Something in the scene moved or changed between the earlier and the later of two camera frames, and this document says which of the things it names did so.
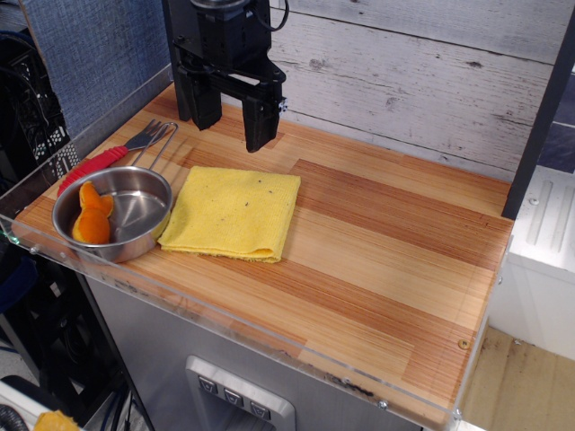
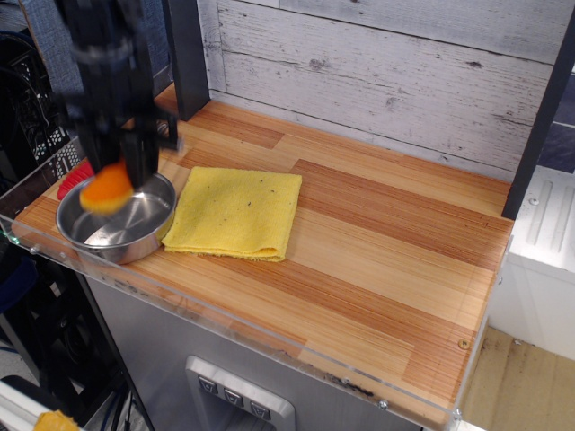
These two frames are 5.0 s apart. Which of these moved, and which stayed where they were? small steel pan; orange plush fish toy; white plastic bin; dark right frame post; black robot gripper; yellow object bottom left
Moved: black robot gripper; orange plush fish toy
Stayed: dark right frame post; white plastic bin; yellow object bottom left; small steel pan
